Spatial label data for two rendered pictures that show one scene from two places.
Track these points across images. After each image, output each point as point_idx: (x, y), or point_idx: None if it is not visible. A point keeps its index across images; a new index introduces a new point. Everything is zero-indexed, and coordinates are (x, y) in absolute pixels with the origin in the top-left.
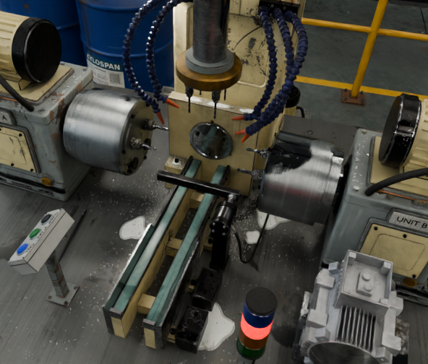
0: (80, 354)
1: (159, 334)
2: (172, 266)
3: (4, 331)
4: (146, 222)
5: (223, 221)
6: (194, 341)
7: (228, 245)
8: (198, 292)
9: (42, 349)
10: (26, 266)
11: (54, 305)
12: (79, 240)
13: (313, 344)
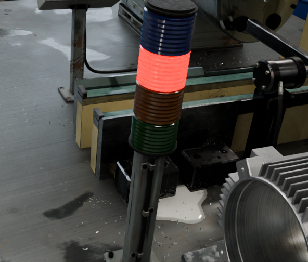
0: (30, 131)
1: (100, 136)
2: (182, 103)
3: (3, 84)
4: None
5: (269, 63)
6: (130, 176)
7: (271, 134)
8: (190, 152)
9: (10, 109)
10: None
11: (59, 95)
12: None
13: (231, 186)
